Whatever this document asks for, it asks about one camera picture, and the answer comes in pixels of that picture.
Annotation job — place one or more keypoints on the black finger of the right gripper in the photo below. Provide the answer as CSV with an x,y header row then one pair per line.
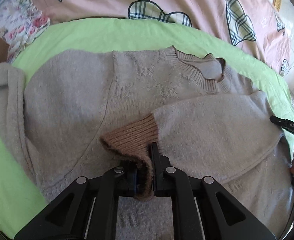
x,y
284,123

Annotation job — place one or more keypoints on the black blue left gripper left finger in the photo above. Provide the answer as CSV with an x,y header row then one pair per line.
x,y
86,209

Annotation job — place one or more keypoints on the floral patterned cloth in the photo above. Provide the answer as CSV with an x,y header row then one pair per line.
x,y
21,22

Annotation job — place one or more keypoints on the pink plaid-heart quilt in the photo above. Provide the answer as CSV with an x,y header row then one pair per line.
x,y
253,26

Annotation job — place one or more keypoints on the light green bed sheet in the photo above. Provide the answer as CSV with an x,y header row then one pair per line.
x,y
20,200

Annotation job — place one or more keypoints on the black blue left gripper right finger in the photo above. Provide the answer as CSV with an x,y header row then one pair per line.
x,y
202,208

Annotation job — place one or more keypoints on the beige knit sweater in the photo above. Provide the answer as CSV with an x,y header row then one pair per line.
x,y
81,113

